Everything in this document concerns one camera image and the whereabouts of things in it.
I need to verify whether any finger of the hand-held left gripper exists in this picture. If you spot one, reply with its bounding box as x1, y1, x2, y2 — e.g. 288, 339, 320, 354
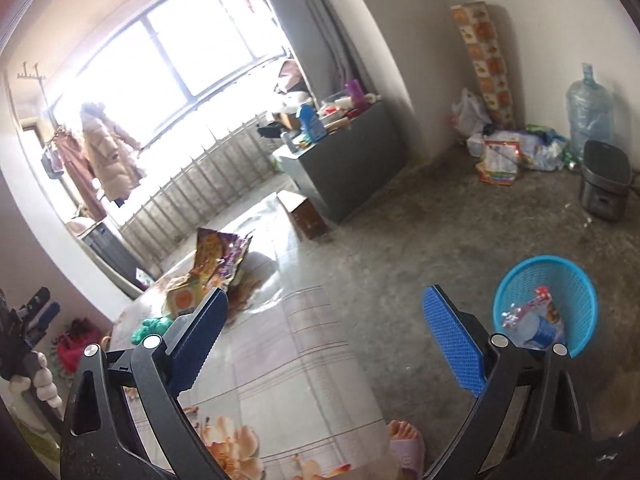
17, 286, 52, 313
24, 301, 62, 347

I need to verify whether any grey cabinet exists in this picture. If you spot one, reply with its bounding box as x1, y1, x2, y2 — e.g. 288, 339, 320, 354
272, 101, 408, 223

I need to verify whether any long patterned box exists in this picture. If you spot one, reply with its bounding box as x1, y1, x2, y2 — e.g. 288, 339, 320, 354
450, 1, 517, 131

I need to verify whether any metal window railing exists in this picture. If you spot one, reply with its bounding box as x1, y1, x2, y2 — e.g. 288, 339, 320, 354
107, 110, 301, 271

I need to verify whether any pink slipper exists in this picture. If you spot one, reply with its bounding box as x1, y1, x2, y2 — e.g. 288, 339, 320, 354
387, 437, 426, 480

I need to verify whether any person's foot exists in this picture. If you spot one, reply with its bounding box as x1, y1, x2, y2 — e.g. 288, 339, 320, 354
387, 419, 421, 443

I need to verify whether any hanging pink garment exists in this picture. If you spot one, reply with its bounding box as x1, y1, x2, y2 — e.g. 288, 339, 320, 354
50, 130, 108, 221

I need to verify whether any large clear water jug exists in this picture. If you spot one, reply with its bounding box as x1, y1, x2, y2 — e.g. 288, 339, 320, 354
565, 62, 615, 158

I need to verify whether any purple snack wrapper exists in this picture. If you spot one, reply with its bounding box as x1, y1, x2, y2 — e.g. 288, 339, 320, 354
220, 232, 256, 286

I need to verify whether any grey curtain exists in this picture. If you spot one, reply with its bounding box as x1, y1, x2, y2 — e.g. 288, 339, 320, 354
255, 0, 373, 101

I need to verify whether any purple cup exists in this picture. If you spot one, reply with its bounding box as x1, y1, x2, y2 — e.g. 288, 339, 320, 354
345, 79, 366, 111

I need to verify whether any colourful printed bag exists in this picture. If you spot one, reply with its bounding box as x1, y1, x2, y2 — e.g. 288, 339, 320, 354
475, 137, 523, 186

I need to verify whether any brown cardboard box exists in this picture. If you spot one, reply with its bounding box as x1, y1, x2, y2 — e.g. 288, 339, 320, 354
276, 190, 329, 241

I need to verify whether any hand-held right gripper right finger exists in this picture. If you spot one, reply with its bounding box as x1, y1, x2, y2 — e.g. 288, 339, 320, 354
422, 285, 593, 480

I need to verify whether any hanging beige coat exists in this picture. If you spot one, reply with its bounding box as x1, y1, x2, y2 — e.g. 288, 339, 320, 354
80, 101, 146, 201

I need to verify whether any black crate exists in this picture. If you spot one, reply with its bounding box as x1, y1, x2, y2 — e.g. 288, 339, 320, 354
80, 220, 146, 291

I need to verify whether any clear bottle with blue label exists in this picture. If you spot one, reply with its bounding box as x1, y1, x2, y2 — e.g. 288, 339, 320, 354
515, 310, 566, 351

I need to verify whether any green crumpled wrapper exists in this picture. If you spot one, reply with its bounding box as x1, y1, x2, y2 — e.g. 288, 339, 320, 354
131, 316, 176, 347

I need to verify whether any red bag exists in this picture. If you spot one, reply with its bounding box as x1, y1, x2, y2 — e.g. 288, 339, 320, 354
55, 317, 108, 376

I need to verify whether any grey rice cooker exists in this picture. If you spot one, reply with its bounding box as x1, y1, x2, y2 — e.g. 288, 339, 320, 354
579, 140, 633, 223

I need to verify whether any pile of plastic bags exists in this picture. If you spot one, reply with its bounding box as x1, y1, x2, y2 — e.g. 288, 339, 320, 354
520, 125, 581, 171

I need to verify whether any white plastic bag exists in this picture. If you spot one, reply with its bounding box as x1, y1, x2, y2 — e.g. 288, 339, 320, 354
452, 87, 493, 136

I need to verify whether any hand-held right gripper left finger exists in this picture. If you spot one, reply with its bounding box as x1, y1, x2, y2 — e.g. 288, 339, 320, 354
60, 287, 231, 480

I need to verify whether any wall coat hook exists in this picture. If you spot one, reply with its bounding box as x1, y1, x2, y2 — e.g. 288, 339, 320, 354
15, 60, 46, 83

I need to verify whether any window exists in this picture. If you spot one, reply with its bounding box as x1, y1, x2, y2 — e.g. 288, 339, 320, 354
50, 0, 291, 151

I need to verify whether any person's left hand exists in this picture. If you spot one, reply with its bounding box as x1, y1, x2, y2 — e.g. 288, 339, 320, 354
10, 350, 63, 411

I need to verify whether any blue plastic wastebasket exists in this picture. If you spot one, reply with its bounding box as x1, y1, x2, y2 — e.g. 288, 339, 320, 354
492, 255, 599, 358

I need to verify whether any yellow snack bag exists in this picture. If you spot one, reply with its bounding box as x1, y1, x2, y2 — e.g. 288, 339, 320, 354
190, 227, 236, 291

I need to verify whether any orange round packet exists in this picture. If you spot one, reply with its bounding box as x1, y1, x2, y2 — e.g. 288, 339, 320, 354
165, 280, 211, 318

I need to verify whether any blue detergent bottle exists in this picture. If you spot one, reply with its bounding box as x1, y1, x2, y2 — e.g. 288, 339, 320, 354
296, 103, 328, 143

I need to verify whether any red snack packet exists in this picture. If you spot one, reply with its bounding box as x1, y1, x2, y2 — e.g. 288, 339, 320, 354
502, 286, 556, 328

